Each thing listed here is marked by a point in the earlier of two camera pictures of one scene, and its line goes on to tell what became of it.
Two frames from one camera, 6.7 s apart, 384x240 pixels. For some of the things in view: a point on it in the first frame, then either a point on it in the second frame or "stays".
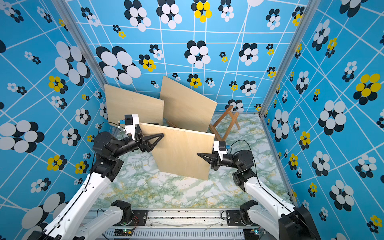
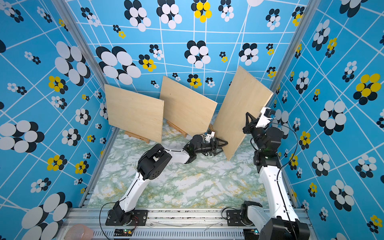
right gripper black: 215,162 -> 251,127
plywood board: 177,151 -> 245,94
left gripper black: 143,143 -> 213,147
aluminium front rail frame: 190,225 stays
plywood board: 185,107 stays
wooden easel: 169,122 stays
